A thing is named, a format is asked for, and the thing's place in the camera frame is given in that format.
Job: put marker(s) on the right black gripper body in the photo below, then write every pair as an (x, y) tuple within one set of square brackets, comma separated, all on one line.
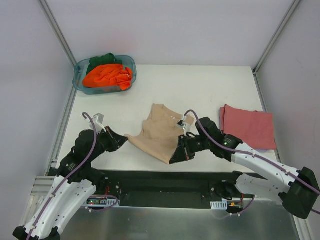
[(184, 147)]

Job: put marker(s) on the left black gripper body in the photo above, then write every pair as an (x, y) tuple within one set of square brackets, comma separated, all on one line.
[(110, 138)]

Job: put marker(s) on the beige t shirt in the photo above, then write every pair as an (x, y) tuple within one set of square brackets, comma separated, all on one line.
[(160, 132)]

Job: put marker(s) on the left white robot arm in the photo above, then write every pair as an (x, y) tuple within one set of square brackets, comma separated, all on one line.
[(75, 181)]

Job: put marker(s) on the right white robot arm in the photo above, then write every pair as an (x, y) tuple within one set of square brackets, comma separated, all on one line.
[(297, 190)]

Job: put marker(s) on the folded red t shirt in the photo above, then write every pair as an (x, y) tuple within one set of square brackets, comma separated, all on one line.
[(255, 128)]

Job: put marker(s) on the orange t shirt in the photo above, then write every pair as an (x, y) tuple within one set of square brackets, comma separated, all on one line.
[(109, 75)]

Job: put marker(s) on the teal plastic basket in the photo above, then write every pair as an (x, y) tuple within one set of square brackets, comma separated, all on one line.
[(80, 72)]

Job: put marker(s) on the green t shirt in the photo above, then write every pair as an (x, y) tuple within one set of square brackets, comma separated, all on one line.
[(106, 59)]

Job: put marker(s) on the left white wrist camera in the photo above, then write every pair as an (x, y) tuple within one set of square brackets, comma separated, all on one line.
[(97, 123)]

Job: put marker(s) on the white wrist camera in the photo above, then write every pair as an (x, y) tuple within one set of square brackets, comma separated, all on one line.
[(97, 123), (182, 124)]

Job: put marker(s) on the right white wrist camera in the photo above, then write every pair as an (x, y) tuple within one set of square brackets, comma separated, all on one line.
[(182, 124)]

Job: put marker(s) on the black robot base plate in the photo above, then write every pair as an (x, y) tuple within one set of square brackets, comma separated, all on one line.
[(176, 190)]

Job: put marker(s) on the left aluminium frame post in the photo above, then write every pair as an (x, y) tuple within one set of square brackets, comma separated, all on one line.
[(57, 30)]

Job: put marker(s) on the aluminium frame post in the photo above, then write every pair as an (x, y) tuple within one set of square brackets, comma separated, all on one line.
[(57, 30), (277, 34)]

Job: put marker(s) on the right aluminium frame post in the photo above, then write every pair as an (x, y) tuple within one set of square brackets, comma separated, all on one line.
[(277, 34)]

